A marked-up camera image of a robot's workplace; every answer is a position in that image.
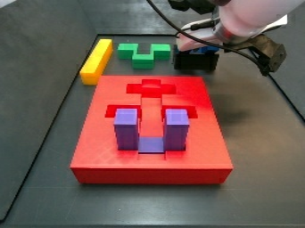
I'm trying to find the yellow long bar block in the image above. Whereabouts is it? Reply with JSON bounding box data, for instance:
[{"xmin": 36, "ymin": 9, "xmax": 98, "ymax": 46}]
[{"xmin": 80, "ymin": 39, "xmax": 114, "ymax": 86}]

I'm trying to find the red puzzle base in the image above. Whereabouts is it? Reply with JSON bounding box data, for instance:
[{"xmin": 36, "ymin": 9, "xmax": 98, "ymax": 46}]
[{"xmin": 71, "ymin": 76, "xmax": 234, "ymax": 184}]

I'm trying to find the black cable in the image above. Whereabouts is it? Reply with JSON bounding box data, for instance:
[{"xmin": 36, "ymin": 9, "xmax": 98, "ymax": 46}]
[{"xmin": 146, "ymin": 0, "xmax": 272, "ymax": 77}]

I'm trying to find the purple U-shaped block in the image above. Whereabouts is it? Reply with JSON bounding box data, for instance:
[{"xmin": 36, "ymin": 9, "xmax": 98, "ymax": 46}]
[{"xmin": 114, "ymin": 108, "xmax": 190, "ymax": 154}]

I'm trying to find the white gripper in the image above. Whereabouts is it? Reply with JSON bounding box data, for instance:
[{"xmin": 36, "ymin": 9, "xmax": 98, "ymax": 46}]
[{"xmin": 177, "ymin": 15, "xmax": 288, "ymax": 51}]

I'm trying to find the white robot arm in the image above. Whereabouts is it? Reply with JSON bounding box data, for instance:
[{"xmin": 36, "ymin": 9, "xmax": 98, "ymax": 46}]
[{"xmin": 177, "ymin": 0, "xmax": 305, "ymax": 51}]

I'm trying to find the blue U-shaped block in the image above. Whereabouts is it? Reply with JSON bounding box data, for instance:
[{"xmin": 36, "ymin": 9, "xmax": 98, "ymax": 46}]
[{"xmin": 190, "ymin": 45, "xmax": 219, "ymax": 54}]

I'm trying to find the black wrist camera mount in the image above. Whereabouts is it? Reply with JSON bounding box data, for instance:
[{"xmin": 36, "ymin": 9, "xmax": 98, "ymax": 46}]
[{"xmin": 226, "ymin": 35, "xmax": 286, "ymax": 76}]

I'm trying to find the green stepped block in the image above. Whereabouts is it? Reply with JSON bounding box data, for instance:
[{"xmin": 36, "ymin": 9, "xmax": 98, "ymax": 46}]
[{"xmin": 116, "ymin": 43, "xmax": 170, "ymax": 69}]

